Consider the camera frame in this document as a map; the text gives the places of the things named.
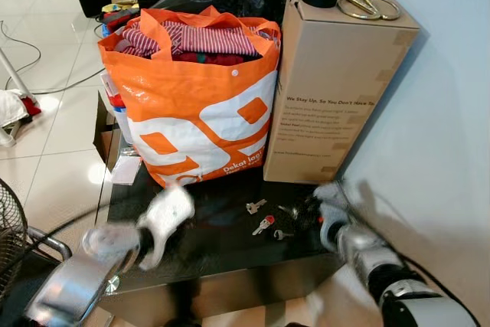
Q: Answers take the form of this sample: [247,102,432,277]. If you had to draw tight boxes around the dark red cloth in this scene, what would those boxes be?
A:
[172,51,247,67]

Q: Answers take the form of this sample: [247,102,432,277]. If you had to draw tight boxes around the black glass table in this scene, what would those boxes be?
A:
[95,88,361,327]

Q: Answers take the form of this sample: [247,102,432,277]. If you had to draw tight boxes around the orange white shopping bag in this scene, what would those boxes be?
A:
[97,6,283,189]

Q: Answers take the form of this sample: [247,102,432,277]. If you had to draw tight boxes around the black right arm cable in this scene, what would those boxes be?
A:
[394,249,462,327]

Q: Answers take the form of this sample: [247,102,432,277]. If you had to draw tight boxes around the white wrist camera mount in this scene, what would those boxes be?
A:
[312,181,354,222]
[136,185,197,272]

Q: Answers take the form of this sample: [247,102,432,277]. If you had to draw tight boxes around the thin floor cable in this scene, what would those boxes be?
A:
[0,21,106,96]

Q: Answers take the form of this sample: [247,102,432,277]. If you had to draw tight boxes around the red headed key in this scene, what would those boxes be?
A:
[252,215,277,237]

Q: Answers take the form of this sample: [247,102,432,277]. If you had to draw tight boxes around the tall brown cardboard box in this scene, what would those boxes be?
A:
[263,0,421,185]

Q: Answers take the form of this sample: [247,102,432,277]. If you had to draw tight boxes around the black wire fan guard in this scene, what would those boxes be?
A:
[0,177,33,301]

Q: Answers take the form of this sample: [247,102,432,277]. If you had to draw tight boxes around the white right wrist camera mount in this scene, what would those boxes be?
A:
[312,181,354,222]

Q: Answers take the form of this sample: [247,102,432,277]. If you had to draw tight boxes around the red white striped cloth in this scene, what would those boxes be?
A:
[115,20,263,58]

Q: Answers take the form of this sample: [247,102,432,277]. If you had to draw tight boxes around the white paper tag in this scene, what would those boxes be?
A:
[110,154,144,187]

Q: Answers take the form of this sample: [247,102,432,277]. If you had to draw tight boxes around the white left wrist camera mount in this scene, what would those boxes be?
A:
[136,185,197,272]

